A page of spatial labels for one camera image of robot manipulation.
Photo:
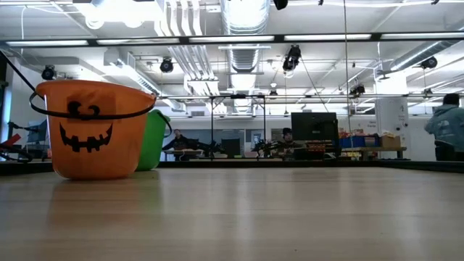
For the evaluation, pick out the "orange jack-o-lantern bucket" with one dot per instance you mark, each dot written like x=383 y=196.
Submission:
x=101 y=163

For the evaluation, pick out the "black background robot arm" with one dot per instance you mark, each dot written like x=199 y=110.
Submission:
x=264 y=146
x=208 y=146

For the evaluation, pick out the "black ceiling spotlight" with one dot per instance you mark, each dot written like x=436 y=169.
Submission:
x=429 y=62
x=358 y=88
x=48 y=72
x=166 y=66
x=291 y=58

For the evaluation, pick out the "thin tan pole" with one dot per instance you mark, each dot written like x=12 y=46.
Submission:
x=347 y=65

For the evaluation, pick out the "black monitor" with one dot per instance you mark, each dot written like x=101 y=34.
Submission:
x=314 y=127

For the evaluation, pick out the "person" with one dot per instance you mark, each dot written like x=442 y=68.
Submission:
x=447 y=123
x=288 y=143
x=178 y=142

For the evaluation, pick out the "blue storage bin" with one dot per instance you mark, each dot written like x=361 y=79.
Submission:
x=353 y=141

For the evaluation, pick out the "wooden background table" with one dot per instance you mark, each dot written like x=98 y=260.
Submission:
x=377 y=149

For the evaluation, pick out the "cardboard box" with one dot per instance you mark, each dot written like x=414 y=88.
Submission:
x=390 y=141

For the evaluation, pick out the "green plastic bucket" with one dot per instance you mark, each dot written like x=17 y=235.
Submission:
x=155 y=145

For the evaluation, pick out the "wide silver ventilation duct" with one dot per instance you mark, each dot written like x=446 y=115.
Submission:
x=244 y=59

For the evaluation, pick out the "black background rig frame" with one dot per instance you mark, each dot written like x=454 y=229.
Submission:
x=238 y=96

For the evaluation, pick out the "long black light rail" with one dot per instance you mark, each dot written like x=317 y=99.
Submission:
x=184 y=40

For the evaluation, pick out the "slim silver ventilation duct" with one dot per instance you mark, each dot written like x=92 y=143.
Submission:
x=417 y=56

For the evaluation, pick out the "black aluminium table frame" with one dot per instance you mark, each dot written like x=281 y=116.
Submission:
x=290 y=164

